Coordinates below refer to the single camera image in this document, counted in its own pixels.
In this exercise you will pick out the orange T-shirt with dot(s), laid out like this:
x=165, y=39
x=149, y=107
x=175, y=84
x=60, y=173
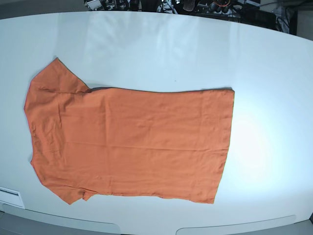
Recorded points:
x=122, y=142

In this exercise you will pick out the white label plate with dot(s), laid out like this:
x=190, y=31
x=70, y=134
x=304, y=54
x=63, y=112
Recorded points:
x=11, y=197

